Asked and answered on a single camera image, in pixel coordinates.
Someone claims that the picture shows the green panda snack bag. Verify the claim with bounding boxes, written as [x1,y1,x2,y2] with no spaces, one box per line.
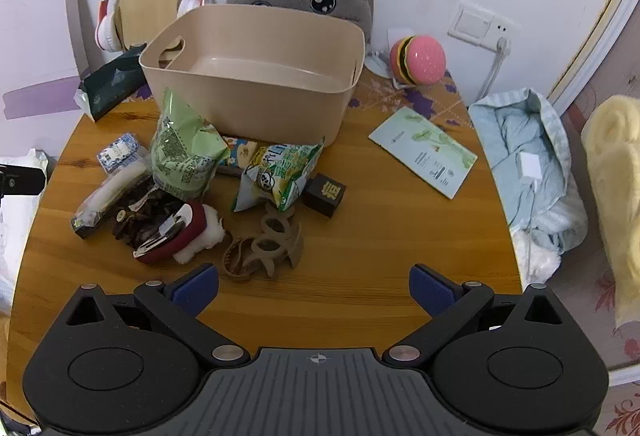
[230,141,326,213]

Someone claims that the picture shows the yellow fleece blanket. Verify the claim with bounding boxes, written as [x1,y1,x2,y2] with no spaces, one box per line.
[579,94,640,333]

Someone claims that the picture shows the white wall switch socket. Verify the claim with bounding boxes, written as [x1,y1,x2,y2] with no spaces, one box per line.
[447,0,519,50]

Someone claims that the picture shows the small black box gold print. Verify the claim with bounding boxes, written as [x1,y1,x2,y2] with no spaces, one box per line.
[301,173,347,218]

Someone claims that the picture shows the red white furry hair clip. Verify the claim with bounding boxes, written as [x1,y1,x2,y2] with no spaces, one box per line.
[132,201,224,266]

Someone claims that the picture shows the long white snack packet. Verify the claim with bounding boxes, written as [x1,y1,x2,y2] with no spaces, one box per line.
[69,161,151,241]

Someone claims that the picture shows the dark green tissue pack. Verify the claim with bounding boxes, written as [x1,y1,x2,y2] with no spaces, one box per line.
[75,43,151,122]

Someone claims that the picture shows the brown hair claw clip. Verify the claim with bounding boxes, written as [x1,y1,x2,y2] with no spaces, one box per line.
[222,203,305,285]

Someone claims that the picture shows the white plug with cable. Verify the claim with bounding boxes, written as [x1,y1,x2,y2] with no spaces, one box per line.
[479,35,514,103]

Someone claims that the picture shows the red white headphones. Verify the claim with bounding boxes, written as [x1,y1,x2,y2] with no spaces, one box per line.
[95,0,217,52]

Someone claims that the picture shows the light blue quilt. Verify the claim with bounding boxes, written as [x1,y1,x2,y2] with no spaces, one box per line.
[467,87,589,283]

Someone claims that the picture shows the pink burger toy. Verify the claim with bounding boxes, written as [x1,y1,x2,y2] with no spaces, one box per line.
[390,35,447,88]

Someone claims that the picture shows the white plastic stand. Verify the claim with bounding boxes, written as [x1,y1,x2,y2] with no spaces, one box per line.
[363,28,417,78]

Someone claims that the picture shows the white panel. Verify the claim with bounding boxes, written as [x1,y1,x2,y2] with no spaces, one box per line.
[0,0,94,119]

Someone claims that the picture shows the dark brown snack wrapper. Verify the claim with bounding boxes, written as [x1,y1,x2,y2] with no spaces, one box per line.
[110,186,187,250]

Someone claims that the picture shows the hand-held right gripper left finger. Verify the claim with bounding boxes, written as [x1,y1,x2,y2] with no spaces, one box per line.
[64,265,252,369]

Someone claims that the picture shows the white plastic bag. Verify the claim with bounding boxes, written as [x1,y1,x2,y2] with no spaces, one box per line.
[0,148,51,299]

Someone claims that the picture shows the large green snack bag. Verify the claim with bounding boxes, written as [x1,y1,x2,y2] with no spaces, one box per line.
[149,87,231,202]

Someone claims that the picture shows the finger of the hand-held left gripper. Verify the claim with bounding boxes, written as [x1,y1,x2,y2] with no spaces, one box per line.
[0,165,47,197]

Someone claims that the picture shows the small yellow blue snack packet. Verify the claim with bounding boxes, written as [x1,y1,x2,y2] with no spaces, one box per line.
[217,136,261,177]

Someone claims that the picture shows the beige plastic storage basket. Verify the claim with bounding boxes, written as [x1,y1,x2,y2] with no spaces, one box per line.
[139,5,366,150]

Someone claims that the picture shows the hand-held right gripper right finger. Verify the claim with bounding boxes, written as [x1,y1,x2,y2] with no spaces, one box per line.
[381,265,567,369]

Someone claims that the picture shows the blue white tissue packet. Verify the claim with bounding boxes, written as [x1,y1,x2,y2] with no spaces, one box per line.
[96,131,141,175]

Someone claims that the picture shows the wooden desk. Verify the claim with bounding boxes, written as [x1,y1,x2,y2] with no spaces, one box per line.
[6,99,525,422]

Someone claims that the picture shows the white door frame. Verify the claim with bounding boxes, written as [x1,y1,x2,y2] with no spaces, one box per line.
[546,0,640,118]

